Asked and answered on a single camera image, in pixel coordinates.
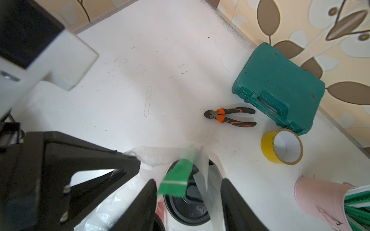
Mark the pink metal straw bucket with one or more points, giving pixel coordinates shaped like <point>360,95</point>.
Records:
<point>323,200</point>

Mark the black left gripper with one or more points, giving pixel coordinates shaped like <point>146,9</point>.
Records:
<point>51,181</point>

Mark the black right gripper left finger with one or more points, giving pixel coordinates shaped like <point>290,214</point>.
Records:
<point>140,214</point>

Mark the clear plastic carrier bag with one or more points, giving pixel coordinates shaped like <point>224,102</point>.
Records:
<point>168,167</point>

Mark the green straw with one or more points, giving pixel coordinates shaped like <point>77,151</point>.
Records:
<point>176,180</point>

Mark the bundle of wrapped straws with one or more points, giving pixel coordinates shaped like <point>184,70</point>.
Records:
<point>357,208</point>

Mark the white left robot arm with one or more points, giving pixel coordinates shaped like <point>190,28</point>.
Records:
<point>35,46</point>

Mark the green plastic tool case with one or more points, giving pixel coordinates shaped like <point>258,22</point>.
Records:
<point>280,89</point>

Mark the yellow tape roll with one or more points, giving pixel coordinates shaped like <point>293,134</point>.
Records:
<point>282,147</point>

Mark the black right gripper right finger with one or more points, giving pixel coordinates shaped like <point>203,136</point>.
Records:
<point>238,216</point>

